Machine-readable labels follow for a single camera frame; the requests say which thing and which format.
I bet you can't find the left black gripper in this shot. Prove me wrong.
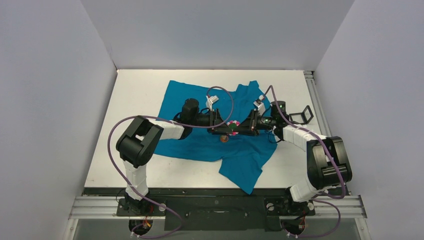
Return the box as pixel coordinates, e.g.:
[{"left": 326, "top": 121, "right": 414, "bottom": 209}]
[{"left": 190, "top": 109, "right": 233, "bottom": 136}]

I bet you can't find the blue t-shirt garment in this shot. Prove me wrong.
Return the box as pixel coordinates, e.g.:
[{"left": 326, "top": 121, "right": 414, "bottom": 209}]
[{"left": 155, "top": 80, "right": 277, "bottom": 194}]

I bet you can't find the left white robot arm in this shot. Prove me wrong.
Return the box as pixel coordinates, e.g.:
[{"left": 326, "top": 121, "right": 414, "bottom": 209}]
[{"left": 116, "top": 95, "right": 233, "bottom": 215}]

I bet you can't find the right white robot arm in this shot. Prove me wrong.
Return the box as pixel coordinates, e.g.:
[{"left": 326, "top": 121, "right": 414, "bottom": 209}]
[{"left": 235, "top": 100, "right": 353, "bottom": 214}]

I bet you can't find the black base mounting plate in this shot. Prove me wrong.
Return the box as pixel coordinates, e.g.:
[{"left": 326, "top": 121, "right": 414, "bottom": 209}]
[{"left": 82, "top": 187, "right": 349, "bottom": 232}]

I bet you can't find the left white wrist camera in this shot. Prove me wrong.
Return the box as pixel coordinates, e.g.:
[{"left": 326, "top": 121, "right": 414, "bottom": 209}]
[{"left": 205, "top": 95, "right": 219, "bottom": 112}]

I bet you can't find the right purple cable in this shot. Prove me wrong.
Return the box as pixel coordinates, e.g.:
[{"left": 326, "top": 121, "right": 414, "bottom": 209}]
[{"left": 260, "top": 85, "right": 347, "bottom": 239}]

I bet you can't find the purple cable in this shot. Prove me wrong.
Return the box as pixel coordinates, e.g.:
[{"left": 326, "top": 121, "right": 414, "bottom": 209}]
[
  {"left": 107, "top": 86, "right": 235, "bottom": 240},
  {"left": 260, "top": 85, "right": 347, "bottom": 239}
]

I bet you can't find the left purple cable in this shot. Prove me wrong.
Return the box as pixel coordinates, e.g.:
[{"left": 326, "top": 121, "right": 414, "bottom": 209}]
[{"left": 107, "top": 86, "right": 235, "bottom": 240}]

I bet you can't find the aluminium side rail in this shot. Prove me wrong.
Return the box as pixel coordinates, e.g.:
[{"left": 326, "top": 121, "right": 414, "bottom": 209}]
[{"left": 303, "top": 70, "right": 346, "bottom": 187}]

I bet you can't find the aluminium front rail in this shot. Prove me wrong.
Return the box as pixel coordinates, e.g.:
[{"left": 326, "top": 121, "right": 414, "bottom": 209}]
[{"left": 69, "top": 195, "right": 367, "bottom": 220}]

